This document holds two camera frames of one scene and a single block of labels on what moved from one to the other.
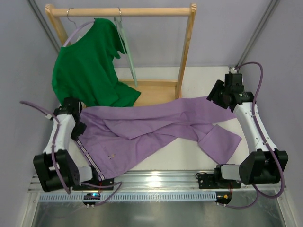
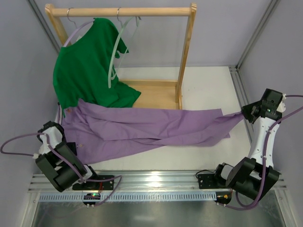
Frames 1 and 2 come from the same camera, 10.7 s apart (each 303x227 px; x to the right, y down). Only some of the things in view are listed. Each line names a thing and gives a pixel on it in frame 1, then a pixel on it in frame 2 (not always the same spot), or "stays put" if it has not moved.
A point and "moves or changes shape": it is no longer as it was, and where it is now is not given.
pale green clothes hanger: [123, 37] -> [120, 30]
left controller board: [93, 196] stays put
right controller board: [223, 197] stays put
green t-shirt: [84, 70] stays put
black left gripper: [79, 129] -> [71, 148]
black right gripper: [215, 91] -> [247, 112]
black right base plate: [208, 181] stays put
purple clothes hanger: [77, 27] stays put
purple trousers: [113, 136] moves or changes shape
